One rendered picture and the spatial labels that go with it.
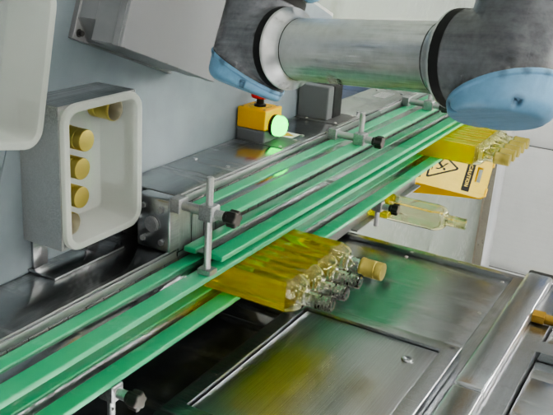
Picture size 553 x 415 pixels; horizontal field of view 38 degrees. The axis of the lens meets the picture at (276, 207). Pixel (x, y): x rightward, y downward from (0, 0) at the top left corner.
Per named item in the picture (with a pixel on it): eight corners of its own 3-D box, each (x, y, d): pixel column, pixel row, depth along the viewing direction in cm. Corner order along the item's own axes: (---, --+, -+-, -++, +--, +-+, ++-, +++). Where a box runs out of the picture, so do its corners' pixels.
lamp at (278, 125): (267, 137, 167) (280, 139, 166) (268, 116, 165) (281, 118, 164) (277, 132, 171) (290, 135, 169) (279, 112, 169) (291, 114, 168)
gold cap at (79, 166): (52, 155, 120) (73, 160, 118) (68, 149, 123) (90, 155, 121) (53, 177, 122) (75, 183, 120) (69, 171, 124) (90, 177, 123)
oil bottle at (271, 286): (193, 284, 144) (298, 318, 134) (195, 255, 142) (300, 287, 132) (211, 273, 148) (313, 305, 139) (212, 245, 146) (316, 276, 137)
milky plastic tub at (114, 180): (25, 241, 122) (67, 255, 118) (18, 97, 114) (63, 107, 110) (101, 210, 136) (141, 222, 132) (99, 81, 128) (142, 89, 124)
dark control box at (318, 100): (295, 114, 192) (326, 121, 189) (297, 82, 190) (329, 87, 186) (310, 109, 199) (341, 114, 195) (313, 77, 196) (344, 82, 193)
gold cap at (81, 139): (56, 126, 120) (78, 132, 118) (72, 122, 123) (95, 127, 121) (57, 149, 121) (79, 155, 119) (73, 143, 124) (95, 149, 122)
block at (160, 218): (134, 245, 136) (167, 255, 133) (134, 193, 133) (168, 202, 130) (147, 239, 139) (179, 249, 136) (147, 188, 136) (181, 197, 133)
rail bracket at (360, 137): (324, 139, 180) (378, 151, 174) (327, 107, 178) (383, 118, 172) (332, 136, 183) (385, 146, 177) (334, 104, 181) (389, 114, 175)
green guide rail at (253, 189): (184, 211, 135) (224, 221, 131) (184, 205, 134) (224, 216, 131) (477, 74, 279) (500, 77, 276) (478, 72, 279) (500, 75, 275)
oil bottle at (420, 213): (366, 215, 214) (461, 238, 202) (368, 196, 212) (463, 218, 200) (374, 207, 219) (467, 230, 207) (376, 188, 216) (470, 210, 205)
